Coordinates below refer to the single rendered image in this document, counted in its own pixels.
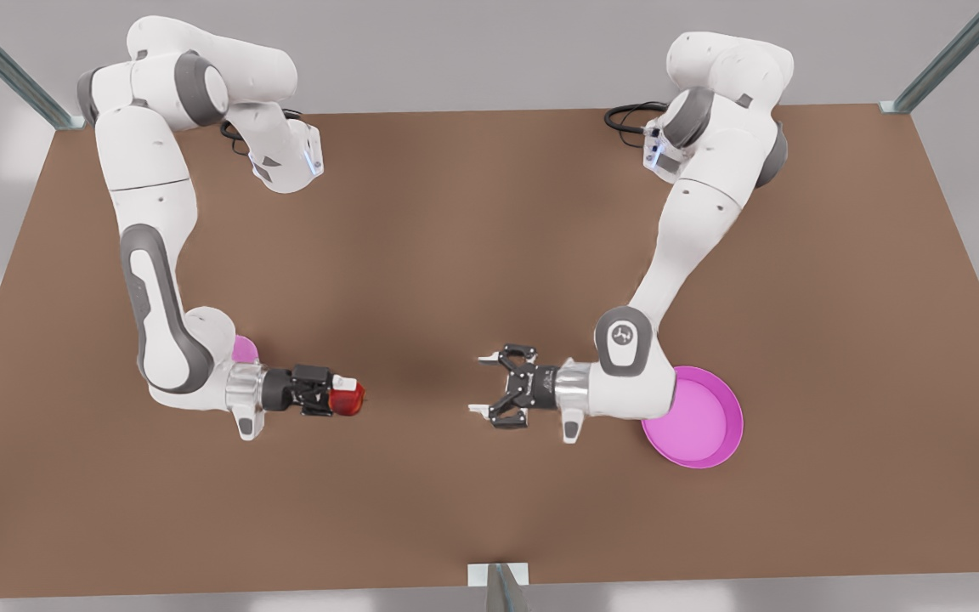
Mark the red apple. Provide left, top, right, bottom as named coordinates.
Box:
left=328, top=384, right=366, bottom=418

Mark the pink plate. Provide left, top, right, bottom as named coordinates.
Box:
left=641, top=365, right=745, bottom=470

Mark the silver frame post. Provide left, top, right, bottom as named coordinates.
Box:
left=880, top=0, right=979, bottom=115
left=0, top=0, right=86, bottom=131
left=467, top=562, right=531, bottom=612

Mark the black cable loop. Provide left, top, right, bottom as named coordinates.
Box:
left=603, top=101, right=671, bottom=139
left=218, top=108, right=304, bottom=157

